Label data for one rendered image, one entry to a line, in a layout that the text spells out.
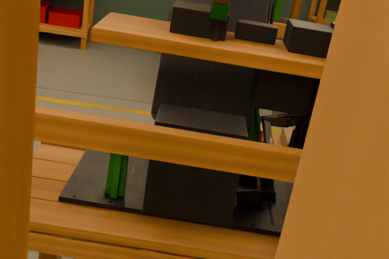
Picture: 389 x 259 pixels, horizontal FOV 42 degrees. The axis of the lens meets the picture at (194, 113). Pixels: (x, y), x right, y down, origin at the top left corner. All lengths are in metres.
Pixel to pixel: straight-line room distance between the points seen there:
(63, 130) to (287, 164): 0.65
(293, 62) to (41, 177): 1.05
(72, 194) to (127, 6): 5.78
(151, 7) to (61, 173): 5.60
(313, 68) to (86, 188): 0.92
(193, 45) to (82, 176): 0.79
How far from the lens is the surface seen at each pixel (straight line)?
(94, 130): 1.47
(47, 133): 1.51
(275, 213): 1.92
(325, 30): 1.49
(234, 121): 1.71
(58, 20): 7.06
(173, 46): 1.37
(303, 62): 1.39
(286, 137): 2.56
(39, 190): 1.89
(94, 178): 1.94
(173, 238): 1.70
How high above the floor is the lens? 1.84
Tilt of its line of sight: 21 degrees down
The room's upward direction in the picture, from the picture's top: 10 degrees clockwise
